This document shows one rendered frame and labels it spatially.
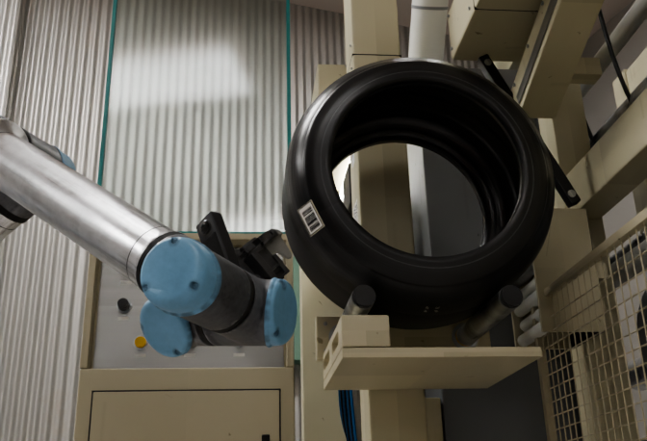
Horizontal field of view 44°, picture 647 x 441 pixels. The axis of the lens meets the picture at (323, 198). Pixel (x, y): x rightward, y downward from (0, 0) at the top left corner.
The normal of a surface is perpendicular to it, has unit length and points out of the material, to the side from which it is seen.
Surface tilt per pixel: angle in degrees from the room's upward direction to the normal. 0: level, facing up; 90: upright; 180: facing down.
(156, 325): 125
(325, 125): 86
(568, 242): 90
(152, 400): 90
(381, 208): 90
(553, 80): 162
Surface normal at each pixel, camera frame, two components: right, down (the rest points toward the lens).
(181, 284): -0.37, -0.34
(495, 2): 0.03, 0.92
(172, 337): -0.49, 0.29
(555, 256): 0.09, -0.38
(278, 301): 0.93, -0.05
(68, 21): 0.35, -0.36
